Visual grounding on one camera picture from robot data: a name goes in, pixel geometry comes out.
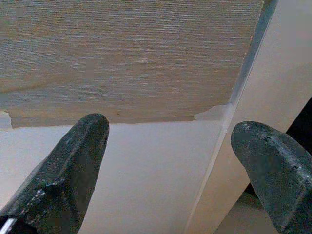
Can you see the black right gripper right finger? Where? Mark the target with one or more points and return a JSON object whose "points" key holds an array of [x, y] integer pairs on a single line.
{"points": [[278, 170]]}

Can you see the grey-beige table cloth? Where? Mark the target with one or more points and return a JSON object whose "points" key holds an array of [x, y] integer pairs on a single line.
{"points": [[122, 56]]}

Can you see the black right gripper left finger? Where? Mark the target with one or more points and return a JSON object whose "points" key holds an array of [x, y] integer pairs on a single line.
{"points": [[63, 175]]}

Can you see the white counter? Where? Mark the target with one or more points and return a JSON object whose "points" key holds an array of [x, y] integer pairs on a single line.
{"points": [[151, 170]]}

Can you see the white pillar frame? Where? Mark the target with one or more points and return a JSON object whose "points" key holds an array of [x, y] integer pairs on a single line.
{"points": [[275, 61]]}

